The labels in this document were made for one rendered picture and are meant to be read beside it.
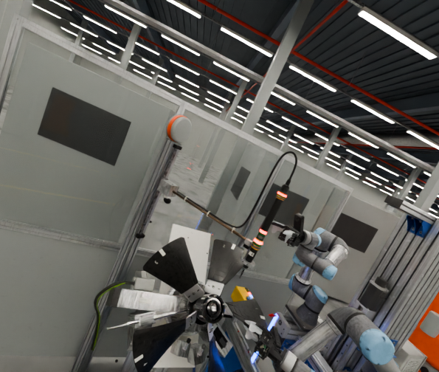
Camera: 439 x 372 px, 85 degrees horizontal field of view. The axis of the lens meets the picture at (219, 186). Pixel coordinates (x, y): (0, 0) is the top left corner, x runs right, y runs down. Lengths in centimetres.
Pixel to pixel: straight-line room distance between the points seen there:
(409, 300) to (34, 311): 230
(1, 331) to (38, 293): 33
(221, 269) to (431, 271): 119
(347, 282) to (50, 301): 515
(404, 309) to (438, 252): 38
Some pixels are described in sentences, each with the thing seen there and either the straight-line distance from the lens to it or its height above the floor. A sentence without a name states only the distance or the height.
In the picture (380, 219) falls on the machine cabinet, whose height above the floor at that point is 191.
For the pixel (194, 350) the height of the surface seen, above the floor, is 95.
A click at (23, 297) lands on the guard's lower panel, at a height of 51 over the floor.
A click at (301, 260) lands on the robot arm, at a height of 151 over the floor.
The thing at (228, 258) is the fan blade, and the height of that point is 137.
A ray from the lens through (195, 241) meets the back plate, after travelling 148.
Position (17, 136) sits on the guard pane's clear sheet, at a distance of 167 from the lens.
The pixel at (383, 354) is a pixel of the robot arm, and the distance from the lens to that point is 129.
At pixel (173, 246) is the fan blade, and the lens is 114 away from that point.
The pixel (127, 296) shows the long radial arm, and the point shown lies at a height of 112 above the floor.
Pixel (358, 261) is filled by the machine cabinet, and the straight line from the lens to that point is 578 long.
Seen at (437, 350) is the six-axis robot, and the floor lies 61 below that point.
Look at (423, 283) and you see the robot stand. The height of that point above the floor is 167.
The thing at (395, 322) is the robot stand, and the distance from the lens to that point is 189.
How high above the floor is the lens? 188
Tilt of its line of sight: 8 degrees down
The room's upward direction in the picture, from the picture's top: 25 degrees clockwise
